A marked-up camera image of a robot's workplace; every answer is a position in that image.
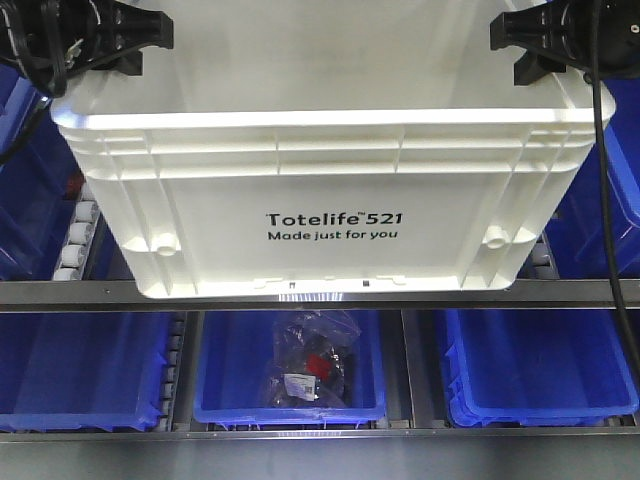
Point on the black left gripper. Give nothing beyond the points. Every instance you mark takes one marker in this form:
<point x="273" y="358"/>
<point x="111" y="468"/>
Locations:
<point x="50" y="42"/>

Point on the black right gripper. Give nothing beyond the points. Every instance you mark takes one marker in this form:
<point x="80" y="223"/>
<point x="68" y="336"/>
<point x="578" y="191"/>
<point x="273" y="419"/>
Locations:
<point x="585" y="35"/>

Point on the white plastic tote box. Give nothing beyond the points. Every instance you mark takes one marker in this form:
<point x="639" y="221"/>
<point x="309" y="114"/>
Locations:
<point x="290" y="147"/>

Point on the blue bin upper left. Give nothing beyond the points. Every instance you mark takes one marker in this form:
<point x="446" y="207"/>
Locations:
<point x="39" y="187"/>

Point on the white left roller track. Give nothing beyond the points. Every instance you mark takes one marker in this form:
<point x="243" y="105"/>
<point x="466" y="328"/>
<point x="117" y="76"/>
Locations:
<point x="76" y="247"/>

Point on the white roller track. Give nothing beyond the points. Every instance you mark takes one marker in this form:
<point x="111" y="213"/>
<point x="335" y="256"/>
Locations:
<point x="76" y="247"/>
<point x="540" y="263"/>

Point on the white right roller track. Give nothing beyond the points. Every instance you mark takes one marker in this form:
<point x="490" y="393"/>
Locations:
<point x="540" y="263"/>

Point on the blue bin lower middle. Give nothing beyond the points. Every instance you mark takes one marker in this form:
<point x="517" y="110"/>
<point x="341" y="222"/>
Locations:
<point x="235" y="350"/>

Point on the blue bin lower right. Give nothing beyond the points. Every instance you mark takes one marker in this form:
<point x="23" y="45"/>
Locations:
<point x="532" y="367"/>

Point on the blue bin lower left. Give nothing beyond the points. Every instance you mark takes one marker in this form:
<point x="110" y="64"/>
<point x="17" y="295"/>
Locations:
<point x="71" y="371"/>

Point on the clear bag of parts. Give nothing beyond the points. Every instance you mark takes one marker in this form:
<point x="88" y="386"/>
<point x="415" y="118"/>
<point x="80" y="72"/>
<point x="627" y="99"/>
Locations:
<point x="313" y="359"/>

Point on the lower left roller track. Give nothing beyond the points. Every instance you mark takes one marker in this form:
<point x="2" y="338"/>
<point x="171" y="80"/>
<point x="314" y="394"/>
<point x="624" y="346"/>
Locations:
<point x="171" y="371"/>

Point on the steel upper shelf rail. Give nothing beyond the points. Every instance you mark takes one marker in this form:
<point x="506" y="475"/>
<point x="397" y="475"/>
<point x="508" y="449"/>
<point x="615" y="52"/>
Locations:
<point x="122" y="295"/>

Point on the steel shelf rail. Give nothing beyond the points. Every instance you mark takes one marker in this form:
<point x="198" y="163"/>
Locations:
<point x="601" y="453"/>
<point x="122" y="295"/>

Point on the steel lower shelf rail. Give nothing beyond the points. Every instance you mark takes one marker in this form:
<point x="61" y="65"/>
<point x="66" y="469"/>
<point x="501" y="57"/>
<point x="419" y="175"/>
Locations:
<point x="601" y="453"/>

